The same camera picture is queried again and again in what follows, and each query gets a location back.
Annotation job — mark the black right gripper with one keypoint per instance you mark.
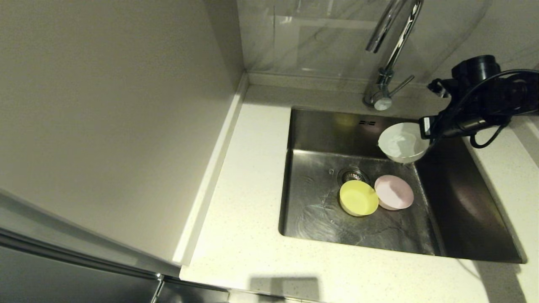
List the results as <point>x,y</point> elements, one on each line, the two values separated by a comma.
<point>480,92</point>

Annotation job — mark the white plastic bowl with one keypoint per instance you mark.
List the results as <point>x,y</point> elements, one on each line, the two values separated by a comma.
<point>402,145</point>

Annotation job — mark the pink plastic bowl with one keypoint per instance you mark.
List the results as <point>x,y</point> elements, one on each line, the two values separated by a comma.
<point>394,192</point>

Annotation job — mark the yellow plastic bowl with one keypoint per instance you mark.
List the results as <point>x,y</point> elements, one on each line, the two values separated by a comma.
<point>358,198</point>

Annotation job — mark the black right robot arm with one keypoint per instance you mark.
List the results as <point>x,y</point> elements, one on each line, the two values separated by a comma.
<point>526,90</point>

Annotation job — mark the stainless steel sink basin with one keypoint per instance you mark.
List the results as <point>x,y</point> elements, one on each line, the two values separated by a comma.
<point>328,227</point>

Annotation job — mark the chrome gooseneck faucet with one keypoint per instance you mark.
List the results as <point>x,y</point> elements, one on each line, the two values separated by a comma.
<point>396,42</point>

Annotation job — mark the round metal drain strainer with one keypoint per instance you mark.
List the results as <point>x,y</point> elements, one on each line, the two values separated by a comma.
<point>351,173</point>

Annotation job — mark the beige tall cabinet panel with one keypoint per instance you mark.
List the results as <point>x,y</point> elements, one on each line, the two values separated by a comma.
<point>105,105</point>

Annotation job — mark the grey metal appliance door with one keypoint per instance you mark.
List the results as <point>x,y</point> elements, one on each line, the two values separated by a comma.
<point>50,265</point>

